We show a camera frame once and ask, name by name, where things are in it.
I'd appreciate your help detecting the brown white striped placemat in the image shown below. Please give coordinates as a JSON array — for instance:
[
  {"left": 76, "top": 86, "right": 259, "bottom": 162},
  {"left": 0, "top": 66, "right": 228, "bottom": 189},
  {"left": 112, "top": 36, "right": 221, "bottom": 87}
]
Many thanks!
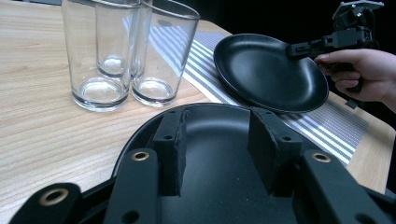
[{"left": 146, "top": 26, "right": 371, "bottom": 166}]

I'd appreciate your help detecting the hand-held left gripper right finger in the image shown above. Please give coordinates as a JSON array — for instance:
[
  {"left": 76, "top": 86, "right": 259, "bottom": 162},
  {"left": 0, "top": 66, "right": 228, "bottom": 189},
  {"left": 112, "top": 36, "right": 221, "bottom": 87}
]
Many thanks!
[{"left": 247, "top": 106, "right": 304, "bottom": 198}]

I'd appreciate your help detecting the clear drinking glass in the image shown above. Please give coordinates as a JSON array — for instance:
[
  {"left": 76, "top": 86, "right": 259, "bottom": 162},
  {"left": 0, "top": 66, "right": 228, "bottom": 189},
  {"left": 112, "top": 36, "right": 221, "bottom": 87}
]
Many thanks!
[
  {"left": 132, "top": 0, "right": 201, "bottom": 108},
  {"left": 61, "top": 0, "right": 141, "bottom": 113},
  {"left": 94, "top": 0, "right": 141, "bottom": 79}
]

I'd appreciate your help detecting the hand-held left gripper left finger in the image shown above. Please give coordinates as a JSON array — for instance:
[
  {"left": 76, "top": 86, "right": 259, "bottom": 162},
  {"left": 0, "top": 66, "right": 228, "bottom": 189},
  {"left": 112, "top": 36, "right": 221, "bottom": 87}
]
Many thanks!
[{"left": 152, "top": 106, "right": 191, "bottom": 198}]

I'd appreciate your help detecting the black plate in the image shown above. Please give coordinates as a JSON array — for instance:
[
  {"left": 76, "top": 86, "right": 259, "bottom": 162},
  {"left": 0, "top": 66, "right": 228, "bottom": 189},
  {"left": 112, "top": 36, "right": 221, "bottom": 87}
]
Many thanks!
[
  {"left": 213, "top": 33, "right": 330, "bottom": 114},
  {"left": 110, "top": 102, "right": 316, "bottom": 224}
]

